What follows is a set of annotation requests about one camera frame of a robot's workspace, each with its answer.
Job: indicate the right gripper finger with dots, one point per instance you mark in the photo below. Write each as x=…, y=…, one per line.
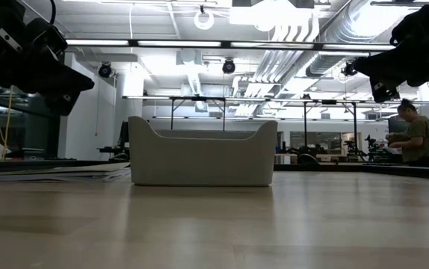
x=386, y=69

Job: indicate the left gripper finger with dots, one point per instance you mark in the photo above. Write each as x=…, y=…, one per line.
x=65, y=80

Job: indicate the neighbouring rig robot arm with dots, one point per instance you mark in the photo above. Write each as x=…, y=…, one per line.
x=371, y=147

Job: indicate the black round spotlight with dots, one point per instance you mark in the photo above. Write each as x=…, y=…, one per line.
x=105, y=70
x=228, y=66
x=349, y=69

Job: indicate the person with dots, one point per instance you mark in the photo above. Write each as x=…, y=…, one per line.
x=420, y=138

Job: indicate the black beam with light strips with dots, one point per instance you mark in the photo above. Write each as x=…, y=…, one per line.
x=134, y=43

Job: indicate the Acadia picture book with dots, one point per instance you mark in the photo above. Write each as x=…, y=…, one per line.
x=68, y=172

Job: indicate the grey plastic bin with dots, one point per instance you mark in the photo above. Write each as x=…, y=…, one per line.
x=203, y=160

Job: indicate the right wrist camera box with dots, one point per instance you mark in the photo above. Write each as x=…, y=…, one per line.
x=405, y=31

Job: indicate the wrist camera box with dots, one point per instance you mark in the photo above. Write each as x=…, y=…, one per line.
x=48, y=37
x=405, y=31

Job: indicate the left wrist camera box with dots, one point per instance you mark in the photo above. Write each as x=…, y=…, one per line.
x=48, y=37

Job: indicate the silver ventilation duct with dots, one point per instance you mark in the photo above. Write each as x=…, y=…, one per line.
x=334, y=60

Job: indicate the black workstation frame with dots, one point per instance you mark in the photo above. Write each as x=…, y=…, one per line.
x=199, y=98
x=330, y=101

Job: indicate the black aluminium table frame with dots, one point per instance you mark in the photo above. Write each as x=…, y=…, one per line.
x=386, y=172

